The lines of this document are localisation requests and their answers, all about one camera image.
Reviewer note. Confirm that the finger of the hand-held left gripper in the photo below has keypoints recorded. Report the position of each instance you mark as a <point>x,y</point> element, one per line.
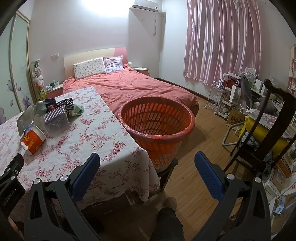
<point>17,162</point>

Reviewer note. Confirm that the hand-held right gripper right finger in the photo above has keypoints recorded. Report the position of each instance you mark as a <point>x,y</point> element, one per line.
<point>208,176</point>

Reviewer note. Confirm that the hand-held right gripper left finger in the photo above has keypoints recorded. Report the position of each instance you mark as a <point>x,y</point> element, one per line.
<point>85,176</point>

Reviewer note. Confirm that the orange white tissue pack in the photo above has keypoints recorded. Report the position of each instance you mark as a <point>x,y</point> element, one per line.
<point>33,140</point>

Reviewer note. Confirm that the white tissue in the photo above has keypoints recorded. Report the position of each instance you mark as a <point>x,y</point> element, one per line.
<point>25,118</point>

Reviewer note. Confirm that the orange plastic laundry basket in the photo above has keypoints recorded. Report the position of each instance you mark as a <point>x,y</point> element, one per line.
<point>161,148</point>

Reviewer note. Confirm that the clear plastic container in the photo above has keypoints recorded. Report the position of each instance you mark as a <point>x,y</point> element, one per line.
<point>55,122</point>

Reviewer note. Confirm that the floral tablecloth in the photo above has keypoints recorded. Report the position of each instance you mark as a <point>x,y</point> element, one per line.
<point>92,139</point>

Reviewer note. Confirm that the dark wooden stool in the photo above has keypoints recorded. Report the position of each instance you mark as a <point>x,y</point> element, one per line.
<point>166,173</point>

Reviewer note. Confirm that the brown slipper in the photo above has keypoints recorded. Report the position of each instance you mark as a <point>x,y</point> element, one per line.
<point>170,202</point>

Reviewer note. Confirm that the person's leg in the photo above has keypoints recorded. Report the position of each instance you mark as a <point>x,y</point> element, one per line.
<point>167,224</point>

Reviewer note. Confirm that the brown paper bag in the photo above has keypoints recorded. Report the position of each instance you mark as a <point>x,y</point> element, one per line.
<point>234,118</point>

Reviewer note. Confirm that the brown knit cloth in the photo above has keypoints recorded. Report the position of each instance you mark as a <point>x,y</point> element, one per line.
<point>52,107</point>

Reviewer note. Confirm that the green cloth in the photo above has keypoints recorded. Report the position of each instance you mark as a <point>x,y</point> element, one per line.
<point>77,110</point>

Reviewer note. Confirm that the yellow bag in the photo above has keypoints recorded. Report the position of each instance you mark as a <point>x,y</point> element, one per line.
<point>266,134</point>

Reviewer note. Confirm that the yellow green plush toy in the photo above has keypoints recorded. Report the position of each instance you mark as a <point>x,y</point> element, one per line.
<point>42,93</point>

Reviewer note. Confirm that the black patterned cloth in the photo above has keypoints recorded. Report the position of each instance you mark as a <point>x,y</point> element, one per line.
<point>66,103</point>

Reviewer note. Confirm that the pink nightstand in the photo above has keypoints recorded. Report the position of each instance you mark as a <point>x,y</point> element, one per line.
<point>142,71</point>
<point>54,91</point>

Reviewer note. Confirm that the white cardboard box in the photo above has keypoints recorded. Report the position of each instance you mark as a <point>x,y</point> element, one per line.
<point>285,197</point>

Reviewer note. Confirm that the white shelf cart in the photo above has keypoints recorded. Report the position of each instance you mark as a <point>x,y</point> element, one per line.
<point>227,92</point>

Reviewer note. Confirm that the white paper bag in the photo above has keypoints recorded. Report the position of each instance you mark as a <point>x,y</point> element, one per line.
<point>237,93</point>

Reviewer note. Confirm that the white mug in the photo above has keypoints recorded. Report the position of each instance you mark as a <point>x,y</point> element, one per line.
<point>56,83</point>

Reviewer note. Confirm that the hanging plush toys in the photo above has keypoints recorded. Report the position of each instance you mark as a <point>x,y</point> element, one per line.
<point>38,74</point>

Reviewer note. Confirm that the wardrobe with flower print doors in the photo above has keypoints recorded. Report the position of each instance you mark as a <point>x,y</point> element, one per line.
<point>16,69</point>

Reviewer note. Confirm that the grey office chair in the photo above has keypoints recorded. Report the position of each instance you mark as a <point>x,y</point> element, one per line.
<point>247,90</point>

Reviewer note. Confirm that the coral red duvet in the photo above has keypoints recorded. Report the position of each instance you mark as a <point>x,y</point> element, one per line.
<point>138,88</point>

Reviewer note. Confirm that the dark wooden chair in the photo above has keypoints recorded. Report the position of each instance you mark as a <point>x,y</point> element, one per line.
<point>279,99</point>

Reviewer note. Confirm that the floral white pillow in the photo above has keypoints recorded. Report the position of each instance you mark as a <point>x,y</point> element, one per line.
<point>89,68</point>

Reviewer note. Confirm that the pink striped pillow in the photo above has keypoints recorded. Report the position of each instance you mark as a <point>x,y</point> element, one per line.
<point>113,64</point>

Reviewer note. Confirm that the cream and pink headboard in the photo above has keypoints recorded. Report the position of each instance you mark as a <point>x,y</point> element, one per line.
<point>87,56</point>

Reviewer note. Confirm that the pink and white bookshelf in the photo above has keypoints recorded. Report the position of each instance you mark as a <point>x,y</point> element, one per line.
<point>292,69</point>

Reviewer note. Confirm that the pink satin curtain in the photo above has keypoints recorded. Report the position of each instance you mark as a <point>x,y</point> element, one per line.
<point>231,41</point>

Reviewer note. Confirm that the white air conditioner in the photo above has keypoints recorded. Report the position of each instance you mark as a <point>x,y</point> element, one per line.
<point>145,8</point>

